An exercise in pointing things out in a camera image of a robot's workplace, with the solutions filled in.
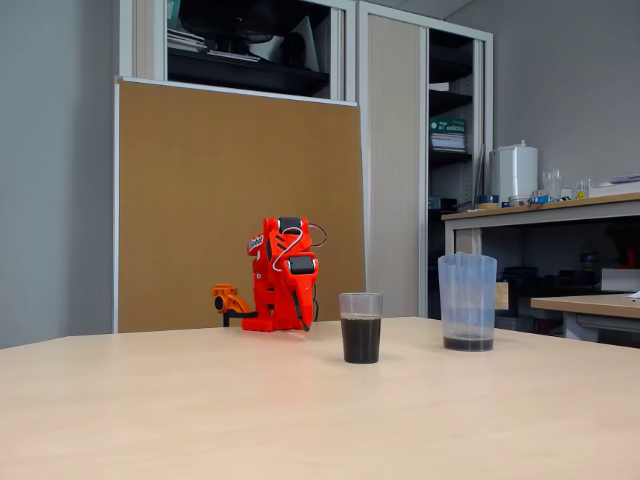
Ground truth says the clear plastic measuring jug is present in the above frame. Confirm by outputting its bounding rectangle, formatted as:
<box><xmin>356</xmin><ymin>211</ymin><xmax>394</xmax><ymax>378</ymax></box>
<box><xmin>437</xmin><ymin>252</ymin><xmax>510</xmax><ymax>353</ymax></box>

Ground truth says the clear plastic cup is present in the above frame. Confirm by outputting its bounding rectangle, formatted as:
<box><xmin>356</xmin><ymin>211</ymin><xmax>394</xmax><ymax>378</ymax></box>
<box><xmin>338</xmin><ymin>292</ymin><xmax>384</xmax><ymax>365</ymax></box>

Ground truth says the orange table clamp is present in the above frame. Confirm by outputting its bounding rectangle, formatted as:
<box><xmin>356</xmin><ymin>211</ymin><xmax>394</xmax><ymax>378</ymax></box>
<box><xmin>211</xmin><ymin>283</ymin><xmax>256</xmax><ymax>327</ymax></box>

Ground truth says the brown pin board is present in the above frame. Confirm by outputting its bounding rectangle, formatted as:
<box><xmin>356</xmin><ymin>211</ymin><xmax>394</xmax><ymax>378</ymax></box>
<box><xmin>113</xmin><ymin>76</ymin><xmax>367</xmax><ymax>335</ymax></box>

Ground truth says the grey tambour door cabinet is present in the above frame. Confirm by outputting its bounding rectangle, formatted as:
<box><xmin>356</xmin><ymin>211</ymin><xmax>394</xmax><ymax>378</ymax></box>
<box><xmin>118</xmin><ymin>0</ymin><xmax>495</xmax><ymax>326</ymax></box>

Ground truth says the stack of papers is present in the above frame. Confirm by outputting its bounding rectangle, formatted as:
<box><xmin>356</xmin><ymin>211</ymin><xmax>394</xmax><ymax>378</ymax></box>
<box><xmin>430</xmin><ymin>132</ymin><xmax>468</xmax><ymax>154</ymax></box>

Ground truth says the white folded sheet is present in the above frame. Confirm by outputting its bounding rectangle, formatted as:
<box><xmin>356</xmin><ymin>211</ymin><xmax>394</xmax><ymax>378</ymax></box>
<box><xmin>248</xmin><ymin>14</ymin><xmax>321</xmax><ymax>74</ymax></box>

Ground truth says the white cylindrical canister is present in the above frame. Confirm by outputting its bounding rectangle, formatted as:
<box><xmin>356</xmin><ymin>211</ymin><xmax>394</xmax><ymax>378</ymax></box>
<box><xmin>488</xmin><ymin>139</ymin><xmax>540</xmax><ymax>206</ymax></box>

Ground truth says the wooden top grey bench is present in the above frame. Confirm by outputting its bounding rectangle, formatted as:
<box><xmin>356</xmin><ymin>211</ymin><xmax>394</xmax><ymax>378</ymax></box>
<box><xmin>441</xmin><ymin>192</ymin><xmax>640</xmax><ymax>329</ymax></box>

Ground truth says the stack of documents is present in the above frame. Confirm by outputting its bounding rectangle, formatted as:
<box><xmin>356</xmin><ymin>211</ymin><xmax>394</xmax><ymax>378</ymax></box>
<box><xmin>167</xmin><ymin>27</ymin><xmax>209</xmax><ymax>54</ymax></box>

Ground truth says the clear glass beaker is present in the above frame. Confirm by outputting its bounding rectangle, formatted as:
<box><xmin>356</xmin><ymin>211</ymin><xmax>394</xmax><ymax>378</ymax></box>
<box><xmin>542</xmin><ymin>168</ymin><xmax>564</xmax><ymax>200</ymax></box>

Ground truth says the black bag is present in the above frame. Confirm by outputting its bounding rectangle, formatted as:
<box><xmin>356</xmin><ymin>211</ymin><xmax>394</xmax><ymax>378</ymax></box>
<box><xmin>178</xmin><ymin>0</ymin><xmax>301</xmax><ymax>45</ymax></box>

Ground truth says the wooden top side table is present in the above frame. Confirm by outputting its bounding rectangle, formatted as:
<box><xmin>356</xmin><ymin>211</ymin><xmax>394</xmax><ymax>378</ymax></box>
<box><xmin>530</xmin><ymin>292</ymin><xmax>640</xmax><ymax>347</ymax></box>

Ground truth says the white storage box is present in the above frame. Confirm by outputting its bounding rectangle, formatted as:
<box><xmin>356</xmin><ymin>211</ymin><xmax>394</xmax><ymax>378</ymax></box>
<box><xmin>601</xmin><ymin>268</ymin><xmax>640</xmax><ymax>294</ymax></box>

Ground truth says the white flat box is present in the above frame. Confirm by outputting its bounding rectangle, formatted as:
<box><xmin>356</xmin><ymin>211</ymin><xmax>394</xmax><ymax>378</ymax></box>
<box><xmin>588</xmin><ymin>174</ymin><xmax>640</xmax><ymax>200</ymax></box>

